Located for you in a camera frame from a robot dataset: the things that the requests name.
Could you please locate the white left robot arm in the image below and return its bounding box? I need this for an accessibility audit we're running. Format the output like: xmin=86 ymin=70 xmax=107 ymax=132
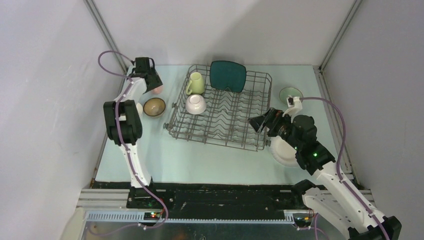
xmin=103 ymin=57 xmax=163 ymax=189

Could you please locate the brown dotted bowl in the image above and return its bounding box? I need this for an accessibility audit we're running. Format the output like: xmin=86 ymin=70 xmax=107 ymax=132
xmin=143 ymin=97 xmax=166 ymax=118

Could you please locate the pink mug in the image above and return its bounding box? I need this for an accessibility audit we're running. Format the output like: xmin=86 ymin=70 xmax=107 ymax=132
xmin=151 ymin=85 xmax=164 ymax=95

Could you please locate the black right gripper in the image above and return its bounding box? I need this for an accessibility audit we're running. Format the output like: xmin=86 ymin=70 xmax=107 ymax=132
xmin=247 ymin=107 xmax=301 ymax=151

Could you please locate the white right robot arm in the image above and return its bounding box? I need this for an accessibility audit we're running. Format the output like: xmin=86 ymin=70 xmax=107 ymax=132
xmin=248 ymin=107 xmax=402 ymax=240

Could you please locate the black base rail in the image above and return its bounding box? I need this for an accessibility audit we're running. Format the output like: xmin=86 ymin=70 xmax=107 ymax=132
xmin=77 ymin=182 xmax=315 ymax=226

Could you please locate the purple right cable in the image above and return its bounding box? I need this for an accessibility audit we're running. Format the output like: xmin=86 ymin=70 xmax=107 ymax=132
xmin=299 ymin=96 xmax=392 ymax=240

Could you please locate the small white bowl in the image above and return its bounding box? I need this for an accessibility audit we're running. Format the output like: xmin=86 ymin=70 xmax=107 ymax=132
xmin=185 ymin=94 xmax=207 ymax=115

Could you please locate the teal square plate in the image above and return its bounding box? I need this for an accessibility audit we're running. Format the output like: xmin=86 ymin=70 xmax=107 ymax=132
xmin=209 ymin=60 xmax=247 ymax=93

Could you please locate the grey wire dish rack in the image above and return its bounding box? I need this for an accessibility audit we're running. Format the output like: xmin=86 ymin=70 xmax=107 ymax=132
xmin=163 ymin=64 xmax=272 ymax=152

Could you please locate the green ceramic bowl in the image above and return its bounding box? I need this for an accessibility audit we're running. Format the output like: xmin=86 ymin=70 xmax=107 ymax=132
xmin=278 ymin=86 xmax=304 ymax=104

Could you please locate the large white plate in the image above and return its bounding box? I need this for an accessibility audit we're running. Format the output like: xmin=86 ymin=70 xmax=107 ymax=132
xmin=269 ymin=136 xmax=299 ymax=168

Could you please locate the light green mug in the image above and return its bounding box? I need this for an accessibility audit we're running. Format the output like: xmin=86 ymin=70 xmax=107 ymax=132
xmin=185 ymin=72 xmax=205 ymax=95

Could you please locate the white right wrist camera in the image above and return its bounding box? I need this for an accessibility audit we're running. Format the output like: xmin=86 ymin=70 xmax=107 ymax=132
xmin=283 ymin=95 xmax=303 ymax=116

